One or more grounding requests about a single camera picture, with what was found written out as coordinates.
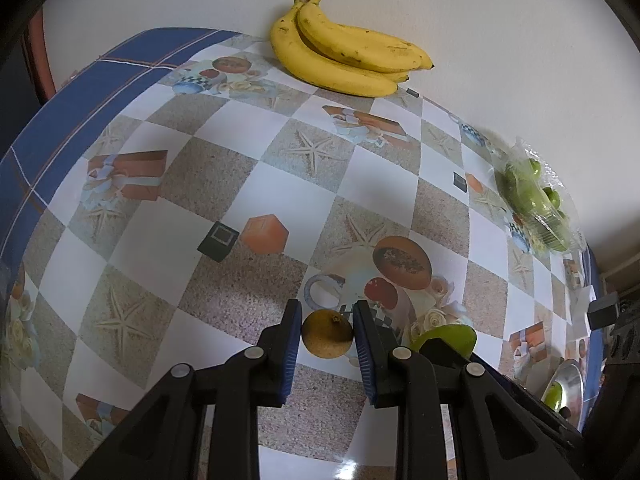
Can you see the red-brown wooden chair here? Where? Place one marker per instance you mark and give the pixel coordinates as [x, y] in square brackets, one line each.
[37, 65]

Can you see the black power adapter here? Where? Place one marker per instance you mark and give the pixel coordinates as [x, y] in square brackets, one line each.
[602, 312]

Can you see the round metal basin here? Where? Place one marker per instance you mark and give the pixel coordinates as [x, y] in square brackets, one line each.
[572, 380]

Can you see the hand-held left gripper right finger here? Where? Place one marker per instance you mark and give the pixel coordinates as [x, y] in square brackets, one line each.
[364, 360]

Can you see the green jujube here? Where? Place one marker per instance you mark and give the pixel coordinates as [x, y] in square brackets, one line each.
[522, 190]
[552, 197]
[552, 395]
[535, 167]
[457, 337]

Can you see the dark round fruit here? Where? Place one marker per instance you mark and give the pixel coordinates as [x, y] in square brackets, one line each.
[565, 413]

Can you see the brown round fruit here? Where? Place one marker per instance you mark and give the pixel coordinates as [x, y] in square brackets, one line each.
[327, 332]

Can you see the bag of green fruit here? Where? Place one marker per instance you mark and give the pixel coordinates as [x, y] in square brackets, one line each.
[520, 152]

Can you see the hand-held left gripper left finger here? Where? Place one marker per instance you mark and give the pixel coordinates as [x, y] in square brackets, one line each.
[290, 355]

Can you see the yellow banana bunch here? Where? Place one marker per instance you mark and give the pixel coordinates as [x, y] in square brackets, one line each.
[340, 70]

